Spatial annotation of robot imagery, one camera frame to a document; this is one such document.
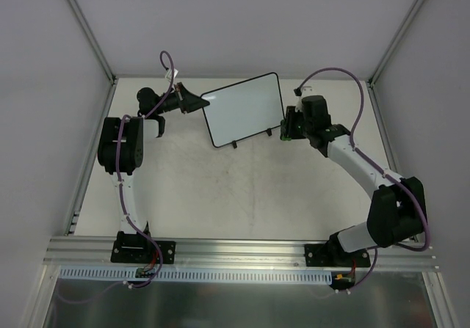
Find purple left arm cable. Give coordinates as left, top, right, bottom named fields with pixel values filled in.
left=54, top=50, right=179, bottom=304

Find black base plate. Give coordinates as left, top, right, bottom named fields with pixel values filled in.
left=110, top=231, right=176, bottom=264
left=303, top=243, right=371, bottom=268

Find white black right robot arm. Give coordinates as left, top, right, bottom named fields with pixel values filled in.
left=281, top=95, right=428, bottom=266

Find green bone-shaped eraser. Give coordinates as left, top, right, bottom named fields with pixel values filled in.
left=280, top=119, right=292, bottom=141

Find aluminium frame posts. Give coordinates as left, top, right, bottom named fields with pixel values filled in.
left=1, top=0, right=469, bottom=327

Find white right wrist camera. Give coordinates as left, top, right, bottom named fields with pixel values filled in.
left=294, top=85, right=317, bottom=112

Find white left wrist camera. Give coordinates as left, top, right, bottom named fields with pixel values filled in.
left=164, top=68, right=178, bottom=81

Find white slotted cable duct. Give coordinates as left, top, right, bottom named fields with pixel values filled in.
left=58, top=266, right=333, bottom=285

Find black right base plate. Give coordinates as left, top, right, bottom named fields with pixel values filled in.
left=303, top=243, right=371, bottom=268

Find white whiteboard black frame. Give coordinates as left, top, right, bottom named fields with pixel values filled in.
left=200, top=72, right=285, bottom=148

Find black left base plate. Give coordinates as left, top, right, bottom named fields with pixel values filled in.
left=110, top=231, right=176, bottom=264

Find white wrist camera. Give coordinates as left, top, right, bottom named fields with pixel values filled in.
left=164, top=68, right=178, bottom=81
left=294, top=85, right=317, bottom=112

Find aluminium mounting rail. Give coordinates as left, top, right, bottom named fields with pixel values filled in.
left=43, top=236, right=441, bottom=272

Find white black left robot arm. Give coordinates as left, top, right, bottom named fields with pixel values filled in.
left=97, top=82, right=210, bottom=262

